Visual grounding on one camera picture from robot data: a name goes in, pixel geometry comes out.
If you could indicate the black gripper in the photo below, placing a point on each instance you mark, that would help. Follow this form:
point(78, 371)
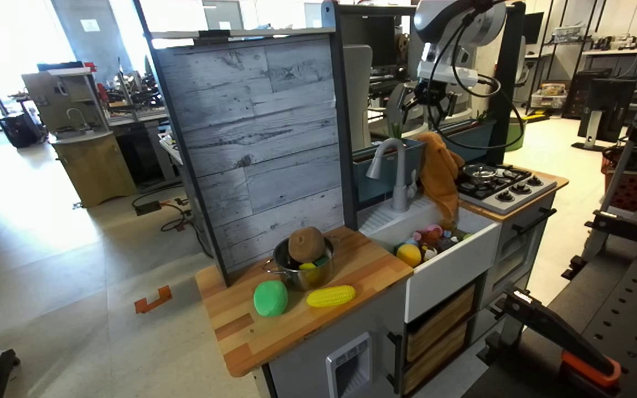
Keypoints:
point(433, 91)

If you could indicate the orange towel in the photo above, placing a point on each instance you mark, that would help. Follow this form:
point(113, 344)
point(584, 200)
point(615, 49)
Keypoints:
point(440, 178)

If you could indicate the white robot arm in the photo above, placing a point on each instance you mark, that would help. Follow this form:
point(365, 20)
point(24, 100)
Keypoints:
point(452, 19)

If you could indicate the grey mesh chair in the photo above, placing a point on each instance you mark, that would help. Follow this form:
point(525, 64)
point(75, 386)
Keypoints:
point(400, 110)

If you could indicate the steel pot with lid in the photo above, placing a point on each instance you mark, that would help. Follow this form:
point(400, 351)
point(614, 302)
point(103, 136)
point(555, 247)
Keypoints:
point(483, 173)

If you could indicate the grey toy faucet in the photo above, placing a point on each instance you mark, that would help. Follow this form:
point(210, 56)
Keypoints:
point(398, 183)

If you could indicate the green bin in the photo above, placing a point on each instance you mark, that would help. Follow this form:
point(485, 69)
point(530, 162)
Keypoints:
point(515, 136)

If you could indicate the grey toy stove top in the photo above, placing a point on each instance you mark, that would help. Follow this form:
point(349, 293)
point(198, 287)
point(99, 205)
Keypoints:
point(495, 200)

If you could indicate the red toy food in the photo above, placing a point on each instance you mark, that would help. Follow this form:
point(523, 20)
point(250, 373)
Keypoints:
point(430, 235)

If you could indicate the wooden countertop around stove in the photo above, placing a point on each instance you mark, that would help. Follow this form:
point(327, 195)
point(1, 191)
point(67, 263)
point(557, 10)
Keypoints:
point(547, 183)

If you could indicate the yellow toy ball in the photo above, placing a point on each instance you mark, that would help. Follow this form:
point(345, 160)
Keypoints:
point(410, 254)

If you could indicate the white toy sink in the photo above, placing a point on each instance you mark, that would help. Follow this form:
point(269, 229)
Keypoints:
point(452, 273)

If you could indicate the wooden countertop with toys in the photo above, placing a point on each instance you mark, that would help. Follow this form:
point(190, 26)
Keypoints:
point(363, 273)

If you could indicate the black equipment box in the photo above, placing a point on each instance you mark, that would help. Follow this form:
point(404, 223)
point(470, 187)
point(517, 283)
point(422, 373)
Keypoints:
point(607, 101)

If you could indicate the grey wood plank panel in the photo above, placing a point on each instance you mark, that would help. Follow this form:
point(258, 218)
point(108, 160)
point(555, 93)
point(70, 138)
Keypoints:
point(259, 146)

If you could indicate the brown toy bread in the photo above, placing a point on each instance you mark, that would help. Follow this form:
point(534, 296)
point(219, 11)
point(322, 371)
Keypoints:
point(305, 244)

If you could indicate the steel toy pot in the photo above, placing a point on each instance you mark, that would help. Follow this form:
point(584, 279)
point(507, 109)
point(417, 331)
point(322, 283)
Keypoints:
point(319, 277)

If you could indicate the yellow toy fruit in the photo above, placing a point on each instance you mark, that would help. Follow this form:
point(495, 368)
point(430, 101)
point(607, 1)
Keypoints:
point(329, 296)

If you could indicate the green toy fruit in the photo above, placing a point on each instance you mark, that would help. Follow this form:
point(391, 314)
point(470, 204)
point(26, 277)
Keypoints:
point(270, 298)

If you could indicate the grey toy kitchen cabinet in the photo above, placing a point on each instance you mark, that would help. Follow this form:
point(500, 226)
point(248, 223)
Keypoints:
point(303, 354)

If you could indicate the black perforated workbench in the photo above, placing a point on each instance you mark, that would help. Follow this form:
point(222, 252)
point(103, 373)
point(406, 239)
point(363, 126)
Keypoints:
point(628, 316)

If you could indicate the tan cabinet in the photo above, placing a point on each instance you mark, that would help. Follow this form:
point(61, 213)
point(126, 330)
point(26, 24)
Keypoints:
point(98, 169)

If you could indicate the black bag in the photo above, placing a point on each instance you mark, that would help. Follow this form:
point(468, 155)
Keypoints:
point(23, 130)

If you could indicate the black frame with rail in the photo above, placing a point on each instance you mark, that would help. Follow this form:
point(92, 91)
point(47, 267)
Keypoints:
point(343, 146)

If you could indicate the orange floor bracket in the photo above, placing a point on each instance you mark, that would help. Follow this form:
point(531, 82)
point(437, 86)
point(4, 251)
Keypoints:
point(154, 302)

